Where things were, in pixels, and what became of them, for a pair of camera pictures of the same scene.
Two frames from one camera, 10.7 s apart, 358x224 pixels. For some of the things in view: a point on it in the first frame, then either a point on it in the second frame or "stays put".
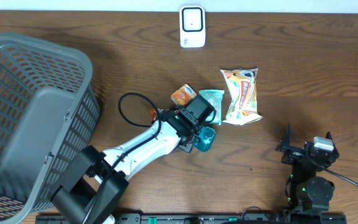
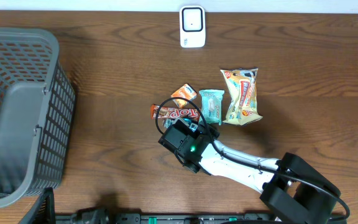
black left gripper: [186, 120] -> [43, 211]
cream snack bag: [243, 108] stays put
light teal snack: [214, 98] stays put
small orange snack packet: [183, 95] stays put
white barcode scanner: [192, 26] stays put
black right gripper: [294, 153] -> [202, 130]
